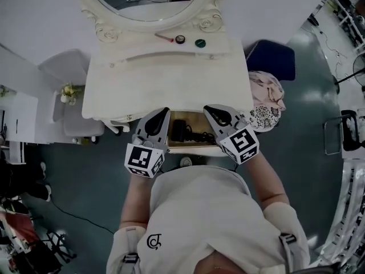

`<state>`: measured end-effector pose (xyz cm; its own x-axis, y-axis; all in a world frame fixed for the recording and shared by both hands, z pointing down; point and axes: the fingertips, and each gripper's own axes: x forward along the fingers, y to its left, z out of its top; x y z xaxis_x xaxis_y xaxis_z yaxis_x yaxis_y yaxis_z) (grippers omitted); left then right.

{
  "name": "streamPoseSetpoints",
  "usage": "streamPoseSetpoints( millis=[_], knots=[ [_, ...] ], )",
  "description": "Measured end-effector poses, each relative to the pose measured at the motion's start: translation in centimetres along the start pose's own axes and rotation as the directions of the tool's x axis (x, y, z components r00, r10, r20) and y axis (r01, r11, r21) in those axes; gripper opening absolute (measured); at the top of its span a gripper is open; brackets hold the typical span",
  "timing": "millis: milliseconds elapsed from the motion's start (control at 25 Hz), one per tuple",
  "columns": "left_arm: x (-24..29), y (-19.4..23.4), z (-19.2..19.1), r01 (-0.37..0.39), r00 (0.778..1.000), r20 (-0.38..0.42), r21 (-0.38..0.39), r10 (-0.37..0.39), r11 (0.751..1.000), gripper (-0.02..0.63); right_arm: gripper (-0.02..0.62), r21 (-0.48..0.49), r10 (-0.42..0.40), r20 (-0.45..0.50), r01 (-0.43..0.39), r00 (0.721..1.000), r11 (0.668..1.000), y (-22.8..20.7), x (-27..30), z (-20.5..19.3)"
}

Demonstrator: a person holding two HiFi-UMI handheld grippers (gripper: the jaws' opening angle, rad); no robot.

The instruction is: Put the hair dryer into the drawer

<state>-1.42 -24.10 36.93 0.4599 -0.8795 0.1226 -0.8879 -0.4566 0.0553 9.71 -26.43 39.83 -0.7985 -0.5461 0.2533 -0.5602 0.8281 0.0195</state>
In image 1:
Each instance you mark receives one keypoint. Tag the person's white shirt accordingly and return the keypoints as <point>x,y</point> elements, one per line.
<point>199,210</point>

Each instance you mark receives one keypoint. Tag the person's left forearm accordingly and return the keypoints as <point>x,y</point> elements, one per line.
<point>134,201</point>

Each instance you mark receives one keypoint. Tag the black hair dryer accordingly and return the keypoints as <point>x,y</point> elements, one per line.
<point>179,130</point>

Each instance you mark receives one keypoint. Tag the green round lid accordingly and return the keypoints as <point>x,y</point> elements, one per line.
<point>200,43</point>

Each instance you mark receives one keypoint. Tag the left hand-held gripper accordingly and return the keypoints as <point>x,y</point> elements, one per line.
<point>138,158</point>

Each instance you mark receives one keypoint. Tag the pink cloth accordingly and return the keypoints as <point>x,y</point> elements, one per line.
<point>266,88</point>

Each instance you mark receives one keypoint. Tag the cream wooden drawer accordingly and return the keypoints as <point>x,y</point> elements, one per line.
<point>191,150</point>

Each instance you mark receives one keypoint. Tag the dark blue chair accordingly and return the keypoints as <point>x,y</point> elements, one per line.
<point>271,60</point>

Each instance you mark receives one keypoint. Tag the cream dressing table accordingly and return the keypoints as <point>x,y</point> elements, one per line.
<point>165,84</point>

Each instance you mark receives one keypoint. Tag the pink stick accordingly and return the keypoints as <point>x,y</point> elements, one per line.
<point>164,37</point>

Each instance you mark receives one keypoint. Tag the metal rack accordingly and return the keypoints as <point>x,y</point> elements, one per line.
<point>350,207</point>

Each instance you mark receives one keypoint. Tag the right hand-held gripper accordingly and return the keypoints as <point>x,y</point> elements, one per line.
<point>241,143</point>

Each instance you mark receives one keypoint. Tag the white shelf rack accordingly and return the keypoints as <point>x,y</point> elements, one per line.
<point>346,7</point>

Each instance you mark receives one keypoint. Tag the black folding stand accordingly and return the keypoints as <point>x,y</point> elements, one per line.
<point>55,247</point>

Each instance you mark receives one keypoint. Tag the oval mirror with ornate frame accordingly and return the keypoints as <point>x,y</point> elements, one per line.
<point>97,16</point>

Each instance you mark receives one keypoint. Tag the black standing fan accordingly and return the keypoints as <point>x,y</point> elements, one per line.
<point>360,67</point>

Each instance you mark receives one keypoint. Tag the red bag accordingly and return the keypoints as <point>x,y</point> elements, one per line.
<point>15,227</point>

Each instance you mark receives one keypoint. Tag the person's right forearm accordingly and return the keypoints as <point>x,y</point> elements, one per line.
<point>266,181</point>

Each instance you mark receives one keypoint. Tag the vase with yellow flowers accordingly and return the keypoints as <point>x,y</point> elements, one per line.
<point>68,91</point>

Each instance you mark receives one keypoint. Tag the black and white floral cloth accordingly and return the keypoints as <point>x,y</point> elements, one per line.
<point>265,117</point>

